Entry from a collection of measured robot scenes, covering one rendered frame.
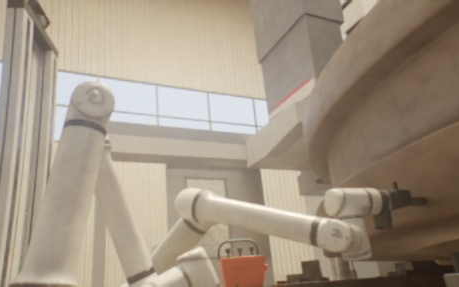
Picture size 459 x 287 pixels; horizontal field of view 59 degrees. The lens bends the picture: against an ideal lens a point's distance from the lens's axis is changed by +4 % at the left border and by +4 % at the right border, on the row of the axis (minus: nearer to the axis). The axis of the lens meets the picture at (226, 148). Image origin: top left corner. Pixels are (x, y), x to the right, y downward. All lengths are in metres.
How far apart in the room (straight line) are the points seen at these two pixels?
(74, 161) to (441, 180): 1.12
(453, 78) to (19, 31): 1.56
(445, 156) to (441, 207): 0.16
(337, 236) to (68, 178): 0.72
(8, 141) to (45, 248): 0.54
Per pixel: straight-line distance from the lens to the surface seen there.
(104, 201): 1.28
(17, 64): 1.64
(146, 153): 4.80
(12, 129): 1.52
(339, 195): 1.28
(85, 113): 1.17
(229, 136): 5.29
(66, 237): 1.08
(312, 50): 5.15
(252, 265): 1.79
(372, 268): 5.82
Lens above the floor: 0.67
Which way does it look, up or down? 20 degrees up
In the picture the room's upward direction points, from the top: 5 degrees counter-clockwise
